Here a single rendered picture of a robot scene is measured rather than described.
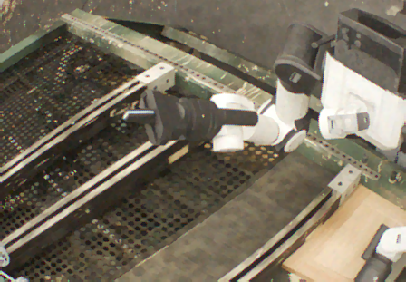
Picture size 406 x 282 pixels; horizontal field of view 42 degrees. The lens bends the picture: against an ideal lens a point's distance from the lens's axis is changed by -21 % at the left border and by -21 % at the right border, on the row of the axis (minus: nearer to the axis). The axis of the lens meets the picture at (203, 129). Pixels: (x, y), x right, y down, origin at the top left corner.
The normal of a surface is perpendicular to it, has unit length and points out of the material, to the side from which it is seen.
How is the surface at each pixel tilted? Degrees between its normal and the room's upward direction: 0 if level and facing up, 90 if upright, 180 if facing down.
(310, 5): 0
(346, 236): 60
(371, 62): 23
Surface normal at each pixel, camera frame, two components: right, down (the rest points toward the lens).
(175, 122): 0.54, -0.54
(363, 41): -0.67, 0.34
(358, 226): 0.00, -0.79
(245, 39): -0.59, 0.00
